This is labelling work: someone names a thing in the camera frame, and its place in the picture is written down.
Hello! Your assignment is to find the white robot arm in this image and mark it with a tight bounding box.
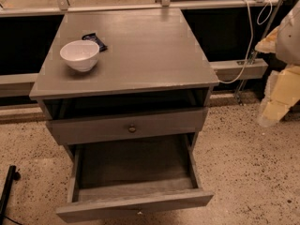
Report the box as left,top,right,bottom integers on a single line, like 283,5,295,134
255,1,300,128

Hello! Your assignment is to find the white cable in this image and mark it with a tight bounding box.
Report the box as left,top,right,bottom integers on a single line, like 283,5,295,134
217,0,274,85

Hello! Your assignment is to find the grey wooden drawer cabinet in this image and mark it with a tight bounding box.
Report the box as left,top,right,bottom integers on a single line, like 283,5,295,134
29,7,220,155

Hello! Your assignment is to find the white ceramic bowl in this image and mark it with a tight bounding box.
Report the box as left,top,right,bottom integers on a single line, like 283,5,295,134
60,40,99,72

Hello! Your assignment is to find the dark blue snack packet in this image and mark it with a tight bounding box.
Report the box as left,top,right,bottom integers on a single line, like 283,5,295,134
82,33,108,52

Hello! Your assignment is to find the black pole on floor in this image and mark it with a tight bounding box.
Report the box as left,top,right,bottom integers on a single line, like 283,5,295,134
0,165,21,225

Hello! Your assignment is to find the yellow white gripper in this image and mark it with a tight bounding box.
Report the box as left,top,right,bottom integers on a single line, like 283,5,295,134
255,26,300,128

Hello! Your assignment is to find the grey upper drawer with knob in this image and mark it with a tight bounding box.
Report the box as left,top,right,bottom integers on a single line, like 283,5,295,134
46,108,208,145

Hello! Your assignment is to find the metal frame railing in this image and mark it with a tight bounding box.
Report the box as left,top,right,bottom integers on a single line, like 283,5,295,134
0,0,282,98

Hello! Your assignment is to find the slanted metal rod stand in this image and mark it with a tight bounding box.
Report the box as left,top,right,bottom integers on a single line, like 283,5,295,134
232,0,284,106

